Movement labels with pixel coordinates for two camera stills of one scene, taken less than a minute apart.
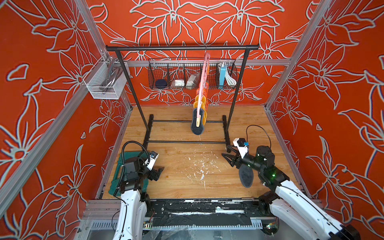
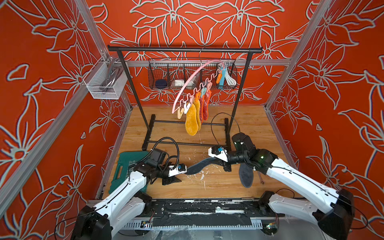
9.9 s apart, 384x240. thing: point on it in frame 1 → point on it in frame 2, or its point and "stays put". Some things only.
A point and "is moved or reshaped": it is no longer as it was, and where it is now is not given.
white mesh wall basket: x=106 y=80 stays put
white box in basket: x=179 y=83 stays put
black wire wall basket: x=185 y=74 stays put
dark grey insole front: x=246 y=175 stays put
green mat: x=118 y=176 stays put
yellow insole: x=203 y=99 → x=197 y=105
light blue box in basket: x=222 y=76 stays put
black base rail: x=205 y=211 stays put
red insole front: x=205 y=89 → x=201 y=106
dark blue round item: x=161 y=83 stays put
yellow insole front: x=200 y=103 → x=191 y=125
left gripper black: x=153 y=174 → x=169 y=180
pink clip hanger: x=198 y=121 is moved or reshaped
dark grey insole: x=195 y=130 → x=198 y=167
